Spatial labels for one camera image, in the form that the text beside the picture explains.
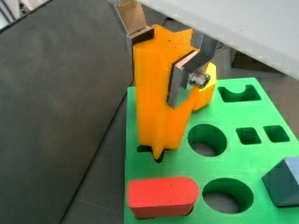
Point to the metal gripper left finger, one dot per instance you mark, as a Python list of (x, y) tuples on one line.
[(135, 30)]

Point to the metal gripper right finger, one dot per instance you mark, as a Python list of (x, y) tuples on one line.
[(189, 68)]

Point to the orange star prism block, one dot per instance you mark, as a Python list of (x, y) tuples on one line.
[(161, 124)]

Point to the yellow pentagon block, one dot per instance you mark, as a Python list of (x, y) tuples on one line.
[(205, 94)]

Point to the green shape sorter base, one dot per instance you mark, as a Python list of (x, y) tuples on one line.
[(237, 138)]

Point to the salmon rounded block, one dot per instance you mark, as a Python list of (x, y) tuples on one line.
[(162, 197)]

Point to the blue rectangular block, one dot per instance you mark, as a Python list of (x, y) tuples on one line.
[(282, 182)]

